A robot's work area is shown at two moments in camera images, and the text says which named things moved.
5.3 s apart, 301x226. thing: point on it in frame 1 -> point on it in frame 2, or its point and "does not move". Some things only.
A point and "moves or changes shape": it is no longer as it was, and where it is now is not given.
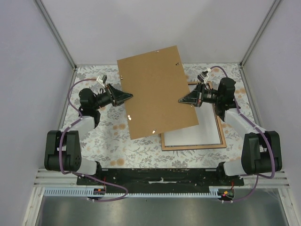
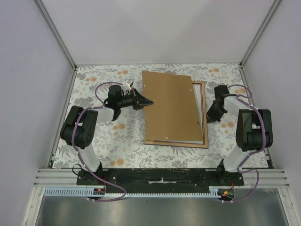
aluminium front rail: [58, 177] does not move
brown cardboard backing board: [156, 80] moves or changes shape
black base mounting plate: [159, 179] does not move
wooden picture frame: [188, 147] -> [205, 145]
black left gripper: [118, 96] -> [139, 100]
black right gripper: [195, 97] -> [210, 116]
